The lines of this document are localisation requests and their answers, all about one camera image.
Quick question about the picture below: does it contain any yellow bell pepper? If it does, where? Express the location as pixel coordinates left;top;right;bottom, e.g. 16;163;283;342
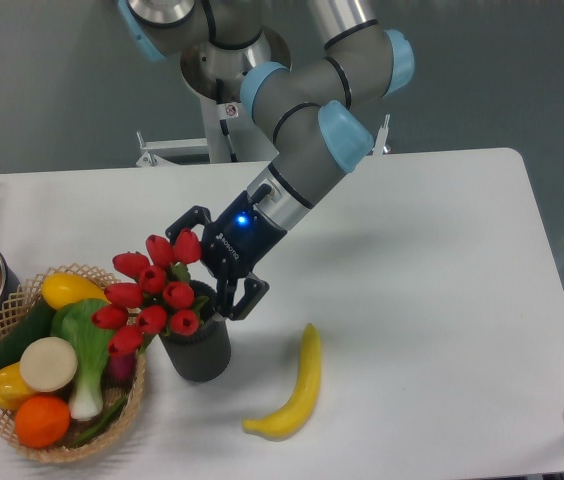
0;362;37;411

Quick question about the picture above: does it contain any yellow squash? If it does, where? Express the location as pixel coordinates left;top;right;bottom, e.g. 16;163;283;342
41;272;107;310

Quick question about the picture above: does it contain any red tulip bouquet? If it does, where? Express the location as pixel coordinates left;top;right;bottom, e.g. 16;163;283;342
91;228;211;358

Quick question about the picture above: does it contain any purple red onion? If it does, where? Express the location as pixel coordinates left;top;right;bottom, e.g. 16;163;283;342
106;354;136;383

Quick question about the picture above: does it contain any dark grey ribbed vase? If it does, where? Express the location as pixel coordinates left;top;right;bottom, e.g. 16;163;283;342
160;280;231;382

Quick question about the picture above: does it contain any green cucumber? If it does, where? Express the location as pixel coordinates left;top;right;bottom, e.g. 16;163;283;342
0;299;56;370

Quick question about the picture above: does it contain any green bean pod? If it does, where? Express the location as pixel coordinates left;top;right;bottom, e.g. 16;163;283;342
69;397;127;448

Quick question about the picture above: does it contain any beige round disc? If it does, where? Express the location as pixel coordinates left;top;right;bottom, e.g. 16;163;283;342
19;337;78;392

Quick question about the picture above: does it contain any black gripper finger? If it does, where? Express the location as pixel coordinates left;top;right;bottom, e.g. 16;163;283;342
165;205;211;245
213;273;269;321

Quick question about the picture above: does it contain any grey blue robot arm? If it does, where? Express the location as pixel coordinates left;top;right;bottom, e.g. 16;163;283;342
117;1;415;320

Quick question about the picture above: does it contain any woven wicker basket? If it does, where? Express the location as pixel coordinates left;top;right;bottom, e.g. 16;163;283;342
0;264;146;464

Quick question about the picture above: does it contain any yellow banana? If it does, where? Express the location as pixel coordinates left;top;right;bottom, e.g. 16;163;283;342
242;323;322;441

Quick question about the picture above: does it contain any orange fruit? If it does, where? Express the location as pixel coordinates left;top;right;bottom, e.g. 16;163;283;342
15;394;71;448

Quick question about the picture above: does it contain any green bok choy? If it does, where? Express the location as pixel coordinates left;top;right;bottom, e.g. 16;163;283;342
51;299;113;421

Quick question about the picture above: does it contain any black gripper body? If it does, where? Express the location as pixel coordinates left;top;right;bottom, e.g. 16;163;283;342
201;192;287;280

